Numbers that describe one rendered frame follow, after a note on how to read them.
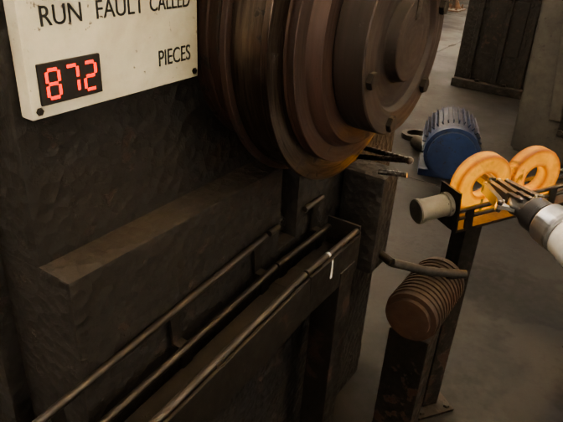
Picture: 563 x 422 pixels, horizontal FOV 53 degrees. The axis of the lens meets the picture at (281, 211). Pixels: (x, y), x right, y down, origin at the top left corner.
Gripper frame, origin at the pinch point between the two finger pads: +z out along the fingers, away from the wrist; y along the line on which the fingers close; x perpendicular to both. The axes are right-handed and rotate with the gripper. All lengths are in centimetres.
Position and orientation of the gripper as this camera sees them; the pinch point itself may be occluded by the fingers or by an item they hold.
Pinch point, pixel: (482, 177)
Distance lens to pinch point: 143.2
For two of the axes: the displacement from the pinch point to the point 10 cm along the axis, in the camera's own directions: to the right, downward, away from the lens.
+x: 0.7, -8.6, -5.1
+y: 9.3, -1.2, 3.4
